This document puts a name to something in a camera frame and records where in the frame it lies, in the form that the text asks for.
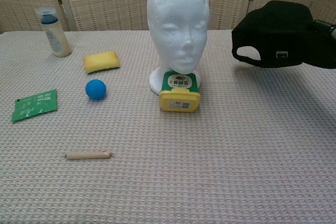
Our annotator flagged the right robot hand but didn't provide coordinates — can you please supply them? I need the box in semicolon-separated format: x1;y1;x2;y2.
312;18;336;40

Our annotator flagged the white bottle blue cap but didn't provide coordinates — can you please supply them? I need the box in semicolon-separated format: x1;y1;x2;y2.
36;7;72;58

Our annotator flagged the beige wooden stick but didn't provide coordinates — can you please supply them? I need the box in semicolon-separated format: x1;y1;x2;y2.
64;150;113;161

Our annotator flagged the black baseball cap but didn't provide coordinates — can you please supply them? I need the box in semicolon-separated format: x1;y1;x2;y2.
231;0;336;69

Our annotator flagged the yellow green sponge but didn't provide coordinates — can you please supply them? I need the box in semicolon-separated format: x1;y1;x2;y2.
83;50;121;75

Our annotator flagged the checkered tablecloth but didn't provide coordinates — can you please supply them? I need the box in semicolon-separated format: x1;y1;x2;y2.
0;28;336;224

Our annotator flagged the green sachet packet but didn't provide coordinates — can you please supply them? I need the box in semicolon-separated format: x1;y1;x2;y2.
10;89;58;123

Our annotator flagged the blue ball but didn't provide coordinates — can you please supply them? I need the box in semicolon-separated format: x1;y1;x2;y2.
85;79;107;101

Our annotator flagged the woven folding screen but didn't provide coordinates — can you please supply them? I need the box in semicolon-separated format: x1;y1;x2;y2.
0;0;336;34

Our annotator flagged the green yellow plastic container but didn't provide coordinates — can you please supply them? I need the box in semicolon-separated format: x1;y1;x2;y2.
158;71;202;113

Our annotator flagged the white foam mannequin head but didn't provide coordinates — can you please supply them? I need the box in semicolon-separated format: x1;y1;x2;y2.
146;0;209;95

